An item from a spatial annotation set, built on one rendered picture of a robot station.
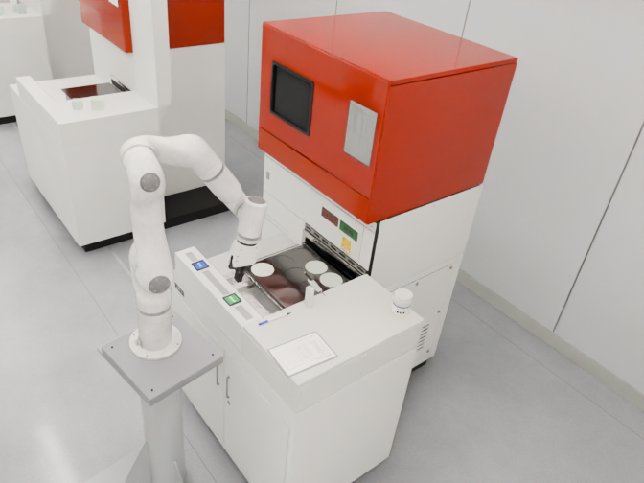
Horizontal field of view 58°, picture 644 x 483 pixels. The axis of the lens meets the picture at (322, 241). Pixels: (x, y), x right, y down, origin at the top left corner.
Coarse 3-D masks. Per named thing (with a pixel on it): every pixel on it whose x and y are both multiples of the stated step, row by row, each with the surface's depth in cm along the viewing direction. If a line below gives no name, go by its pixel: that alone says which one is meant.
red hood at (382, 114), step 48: (288, 48) 238; (336, 48) 225; (384, 48) 232; (432, 48) 239; (480, 48) 246; (288, 96) 249; (336, 96) 223; (384, 96) 202; (432, 96) 216; (480, 96) 236; (288, 144) 259; (336, 144) 231; (384, 144) 213; (432, 144) 232; (480, 144) 254; (336, 192) 241; (384, 192) 228; (432, 192) 249
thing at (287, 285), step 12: (288, 252) 267; (300, 252) 268; (312, 252) 269; (276, 264) 258; (288, 264) 259; (300, 264) 260; (252, 276) 250; (264, 276) 250; (276, 276) 251; (288, 276) 252; (300, 276) 253; (312, 276) 254; (264, 288) 244; (276, 288) 244; (288, 288) 245; (300, 288) 246; (324, 288) 247; (276, 300) 239; (288, 300) 239; (300, 300) 240
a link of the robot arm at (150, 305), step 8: (128, 256) 199; (136, 256) 193; (136, 280) 201; (136, 288) 200; (136, 296) 200; (144, 296) 199; (152, 296) 199; (160, 296) 200; (168, 296) 203; (136, 304) 202; (144, 304) 199; (152, 304) 199; (160, 304) 200; (168, 304) 203; (144, 312) 201; (152, 312) 201; (160, 312) 202
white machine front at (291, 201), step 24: (264, 168) 291; (264, 192) 298; (288, 192) 279; (312, 192) 263; (288, 216) 286; (312, 216) 269; (336, 216) 254; (336, 240) 259; (360, 240) 245; (336, 264) 267; (360, 264) 250
